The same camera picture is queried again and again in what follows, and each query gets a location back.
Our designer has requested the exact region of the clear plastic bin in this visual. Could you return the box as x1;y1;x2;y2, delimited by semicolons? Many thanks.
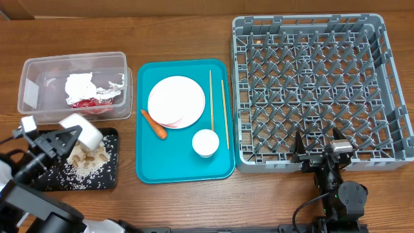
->
17;52;133;124

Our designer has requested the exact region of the white bowl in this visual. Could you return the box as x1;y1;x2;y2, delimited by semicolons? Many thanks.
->
59;113;104;151

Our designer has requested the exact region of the white cup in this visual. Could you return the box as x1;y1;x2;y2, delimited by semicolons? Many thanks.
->
192;129;219;158

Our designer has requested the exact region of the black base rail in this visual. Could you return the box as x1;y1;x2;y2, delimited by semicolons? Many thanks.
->
138;223;369;233

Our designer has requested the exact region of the wooden chopstick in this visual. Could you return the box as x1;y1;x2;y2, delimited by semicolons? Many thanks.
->
209;70;214;131
221;80;230;150

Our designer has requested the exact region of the teal serving tray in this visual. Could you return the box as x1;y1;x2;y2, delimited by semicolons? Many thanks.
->
135;59;235;184

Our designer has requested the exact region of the grey dish rack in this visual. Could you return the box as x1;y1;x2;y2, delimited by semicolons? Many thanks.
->
231;14;413;173

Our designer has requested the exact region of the peanut shells and rice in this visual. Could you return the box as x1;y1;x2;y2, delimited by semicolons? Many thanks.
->
38;134;118;191

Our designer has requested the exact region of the aluminium foil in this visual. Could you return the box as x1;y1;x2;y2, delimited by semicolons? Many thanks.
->
95;74;125;101

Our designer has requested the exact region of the white napkin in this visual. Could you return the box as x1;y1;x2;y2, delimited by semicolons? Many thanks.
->
65;72;96;105

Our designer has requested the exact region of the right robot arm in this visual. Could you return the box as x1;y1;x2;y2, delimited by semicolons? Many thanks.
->
292;128;369;233

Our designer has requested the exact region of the left wooden chopstick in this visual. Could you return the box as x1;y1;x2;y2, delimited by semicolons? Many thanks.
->
209;70;214;131

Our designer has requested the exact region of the right wooden chopstick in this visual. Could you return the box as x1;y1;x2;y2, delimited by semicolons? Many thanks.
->
221;80;230;150

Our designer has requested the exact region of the black plastic tray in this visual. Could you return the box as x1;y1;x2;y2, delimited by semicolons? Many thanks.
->
30;127;120;192

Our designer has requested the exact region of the orange carrot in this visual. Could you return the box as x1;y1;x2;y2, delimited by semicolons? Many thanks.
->
140;109;168;140

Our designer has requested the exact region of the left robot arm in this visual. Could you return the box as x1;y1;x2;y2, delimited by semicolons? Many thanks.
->
1;113;143;233

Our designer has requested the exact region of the red snack wrapper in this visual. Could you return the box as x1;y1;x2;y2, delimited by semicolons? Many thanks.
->
71;98;113;115

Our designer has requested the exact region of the large pink plate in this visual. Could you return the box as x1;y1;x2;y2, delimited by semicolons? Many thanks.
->
148;76;206;129

